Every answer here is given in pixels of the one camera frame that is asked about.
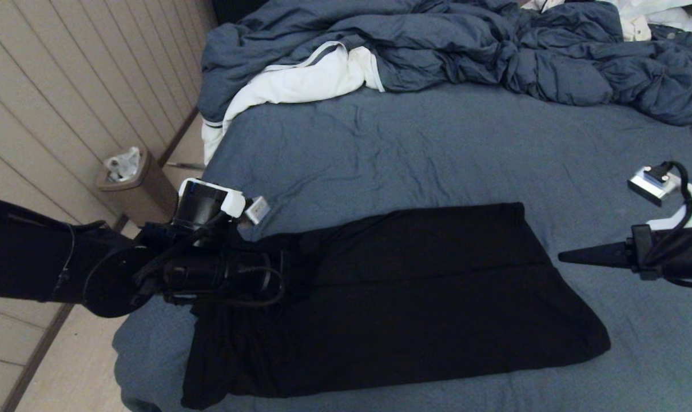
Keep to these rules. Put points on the crumpled blue duvet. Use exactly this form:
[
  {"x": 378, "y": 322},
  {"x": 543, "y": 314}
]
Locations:
[{"x": 466, "y": 46}]

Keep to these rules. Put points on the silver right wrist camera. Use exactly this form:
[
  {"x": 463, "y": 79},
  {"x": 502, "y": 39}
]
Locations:
[{"x": 657, "y": 186}]

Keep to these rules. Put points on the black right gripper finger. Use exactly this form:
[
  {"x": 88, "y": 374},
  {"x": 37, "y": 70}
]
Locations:
[
  {"x": 606, "y": 250},
  {"x": 603, "y": 261}
]

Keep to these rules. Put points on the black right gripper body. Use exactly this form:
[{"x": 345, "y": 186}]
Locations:
[{"x": 675, "y": 254}]

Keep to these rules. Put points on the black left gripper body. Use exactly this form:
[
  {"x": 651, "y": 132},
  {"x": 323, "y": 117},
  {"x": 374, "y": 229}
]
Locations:
[{"x": 220, "y": 274}]

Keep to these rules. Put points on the blue bed sheet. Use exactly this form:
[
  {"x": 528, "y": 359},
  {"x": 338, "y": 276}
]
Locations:
[{"x": 437, "y": 160}]

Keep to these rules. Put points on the white garment with grey stripe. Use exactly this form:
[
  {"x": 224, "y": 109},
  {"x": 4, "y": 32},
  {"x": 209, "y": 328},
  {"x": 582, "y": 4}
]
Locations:
[{"x": 300, "y": 83}]

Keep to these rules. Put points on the white pillow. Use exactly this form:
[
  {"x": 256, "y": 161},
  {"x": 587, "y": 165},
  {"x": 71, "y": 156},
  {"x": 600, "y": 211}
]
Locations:
[{"x": 666, "y": 17}]

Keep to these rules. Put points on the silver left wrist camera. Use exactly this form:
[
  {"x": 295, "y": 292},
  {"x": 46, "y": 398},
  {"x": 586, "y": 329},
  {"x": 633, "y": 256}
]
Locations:
[{"x": 257, "y": 209}]

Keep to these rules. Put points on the black moon print t-shirt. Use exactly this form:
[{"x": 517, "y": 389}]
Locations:
[{"x": 409, "y": 315}]

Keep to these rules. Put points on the brown trash bin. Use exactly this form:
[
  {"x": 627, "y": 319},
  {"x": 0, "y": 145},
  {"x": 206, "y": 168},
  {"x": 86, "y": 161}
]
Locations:
[{"x": 146, "y": 200}]

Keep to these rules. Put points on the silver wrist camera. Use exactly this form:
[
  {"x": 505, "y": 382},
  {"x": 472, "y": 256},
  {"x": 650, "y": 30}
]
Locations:
[
  {"x": 657, "y": 186},
  {"x": 257, "y": 209}
]

